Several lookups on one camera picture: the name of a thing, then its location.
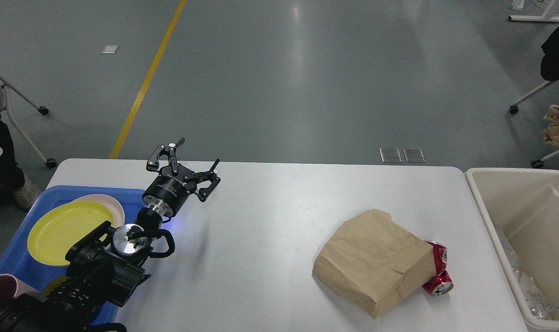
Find floor outlet cover plates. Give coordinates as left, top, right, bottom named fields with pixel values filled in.
left=379, top=148, right=426, bottom=164

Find aluminium foil tray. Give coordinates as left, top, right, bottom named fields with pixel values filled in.
left=491, top=220, right=559, bottom=320

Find white rolling stand left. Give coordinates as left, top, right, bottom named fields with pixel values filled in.
left=0, top=62, right=58, bottom=169

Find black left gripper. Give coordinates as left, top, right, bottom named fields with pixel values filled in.
left=142, top=137, right=221, bottom=218

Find blue plastic tray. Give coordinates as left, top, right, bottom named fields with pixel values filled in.
left=0, top=185, right=152, bottom=329

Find white paper scrap on floor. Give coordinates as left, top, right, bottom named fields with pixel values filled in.
left=101, top=45, right=119, bottom=54

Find beige plastic bin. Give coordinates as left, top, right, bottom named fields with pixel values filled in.
left=465, top=168, right=559, bottom=332

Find brown paper bag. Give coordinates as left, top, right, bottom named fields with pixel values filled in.
left=312, top=209, right=436, bottom=319

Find white table frame background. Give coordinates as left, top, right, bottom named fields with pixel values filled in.
left=507, top=0, right=559, bottom=23

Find pink mug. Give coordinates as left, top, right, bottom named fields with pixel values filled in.
left=0, top=274, right=40, bottom=304

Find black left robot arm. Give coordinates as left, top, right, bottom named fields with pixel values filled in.
left=0, top=138, right=221, bottom=332

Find pink plate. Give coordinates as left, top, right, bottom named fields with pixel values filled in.
left=73, top=194, right=125, bottom=228

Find yellow plastic plate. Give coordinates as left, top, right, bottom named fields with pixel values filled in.
left=27, top=201, right=115, bottom=267

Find white rolling chair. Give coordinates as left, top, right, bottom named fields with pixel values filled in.
left=509, top=74, right=559, bottom=169

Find crushed red soda can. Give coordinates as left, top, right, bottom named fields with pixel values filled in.
left=422, top=240, right=454, bottom=297

